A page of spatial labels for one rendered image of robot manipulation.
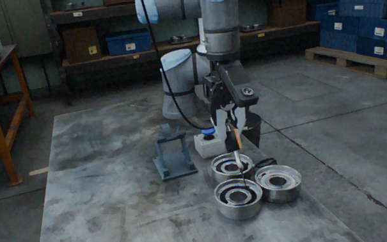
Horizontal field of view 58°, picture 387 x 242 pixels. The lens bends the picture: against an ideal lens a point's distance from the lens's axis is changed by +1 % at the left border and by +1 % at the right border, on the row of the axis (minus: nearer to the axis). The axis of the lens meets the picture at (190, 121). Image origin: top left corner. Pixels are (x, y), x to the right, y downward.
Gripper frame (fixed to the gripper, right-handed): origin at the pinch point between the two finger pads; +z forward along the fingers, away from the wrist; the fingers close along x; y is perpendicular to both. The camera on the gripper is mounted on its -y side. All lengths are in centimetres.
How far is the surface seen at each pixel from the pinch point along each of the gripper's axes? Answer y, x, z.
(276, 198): -11.7, -4.7, 11.4
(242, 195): -7.5, 1.3, 11.4
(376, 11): 249, -285, 29
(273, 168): -2.8, -9.4, 9.8
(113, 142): 40.3, 25.4, 13.3
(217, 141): 15.5, -2.1, 8.7
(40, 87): 398, 88, 82
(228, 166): 5.0, -0.8, 10.9
